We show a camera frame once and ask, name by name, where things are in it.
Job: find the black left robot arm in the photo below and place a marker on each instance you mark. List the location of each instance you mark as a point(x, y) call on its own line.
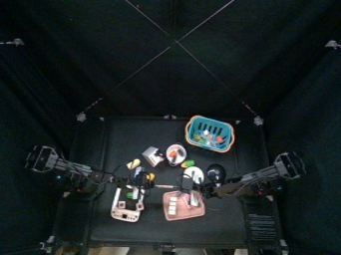
point(67, 166)

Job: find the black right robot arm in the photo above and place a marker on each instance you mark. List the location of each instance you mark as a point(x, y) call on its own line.
point(267, 172)

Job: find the yellow toy bell pepper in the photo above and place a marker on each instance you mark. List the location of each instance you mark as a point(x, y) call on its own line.
point(152, 176)

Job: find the white toy plate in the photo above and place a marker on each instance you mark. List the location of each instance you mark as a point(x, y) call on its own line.
point(196, 172)

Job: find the plain white food piece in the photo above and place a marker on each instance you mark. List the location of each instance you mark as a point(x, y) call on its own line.
point(172, 204)
point(172, 210)

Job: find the yellow white toy butter block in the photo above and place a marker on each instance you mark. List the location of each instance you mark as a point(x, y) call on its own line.
point(133, 163)

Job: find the yellow green toy corn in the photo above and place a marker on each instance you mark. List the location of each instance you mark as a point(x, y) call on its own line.
point(188, 163)

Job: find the black toy pan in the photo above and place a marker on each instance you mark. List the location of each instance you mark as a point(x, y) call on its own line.
point(216, 172)

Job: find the pink toy cutting board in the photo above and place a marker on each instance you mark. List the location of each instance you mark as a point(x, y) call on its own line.
point(182, 212)

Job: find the white toy stove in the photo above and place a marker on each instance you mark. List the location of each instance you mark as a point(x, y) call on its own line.
point(126, 209)

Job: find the white toy pot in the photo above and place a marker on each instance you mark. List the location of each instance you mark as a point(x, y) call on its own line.
point(176, 154)

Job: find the orange toy carrot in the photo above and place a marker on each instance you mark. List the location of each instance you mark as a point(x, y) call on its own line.
point(173, 153)

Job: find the light green toy food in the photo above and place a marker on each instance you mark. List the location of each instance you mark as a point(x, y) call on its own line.
point(201, 141)

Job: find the orange red toy food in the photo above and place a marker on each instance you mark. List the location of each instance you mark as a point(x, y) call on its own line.
point(220, 138)

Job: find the white toy egg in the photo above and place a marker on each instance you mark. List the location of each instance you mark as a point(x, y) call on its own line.
point(207, 133)

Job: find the teal basket with orange rim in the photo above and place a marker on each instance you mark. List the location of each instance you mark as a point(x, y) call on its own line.
point(211, 132)

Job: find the white text label sticker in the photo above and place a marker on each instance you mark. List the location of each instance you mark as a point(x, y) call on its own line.
point(263, 226)

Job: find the silver frame corner bracket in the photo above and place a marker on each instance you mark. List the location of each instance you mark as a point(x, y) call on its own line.
point(259, 120)
point(81, 116)
point(18, 42)
point(332, 44)

